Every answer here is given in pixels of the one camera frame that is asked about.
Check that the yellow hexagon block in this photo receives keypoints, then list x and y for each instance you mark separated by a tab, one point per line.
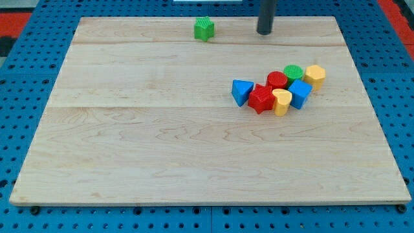
314	76

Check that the blue triangle block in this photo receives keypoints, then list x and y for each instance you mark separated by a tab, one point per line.
241	90

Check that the red star block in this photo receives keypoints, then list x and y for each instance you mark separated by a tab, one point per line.
261	98

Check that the light wooden board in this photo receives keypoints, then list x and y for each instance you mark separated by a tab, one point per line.
141	114

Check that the red cylinder block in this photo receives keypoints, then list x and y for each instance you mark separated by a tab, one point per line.
277	80

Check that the yellow heart block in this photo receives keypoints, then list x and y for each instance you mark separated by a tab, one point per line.
282	101

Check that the green star block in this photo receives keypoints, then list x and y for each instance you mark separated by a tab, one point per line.
204	28

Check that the green cylinder block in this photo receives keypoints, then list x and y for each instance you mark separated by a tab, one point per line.
293	73

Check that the blue cube block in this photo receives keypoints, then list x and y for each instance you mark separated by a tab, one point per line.
300	92

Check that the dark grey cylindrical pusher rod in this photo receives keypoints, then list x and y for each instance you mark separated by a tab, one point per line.
266	15

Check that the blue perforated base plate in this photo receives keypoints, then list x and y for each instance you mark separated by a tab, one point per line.
31	67

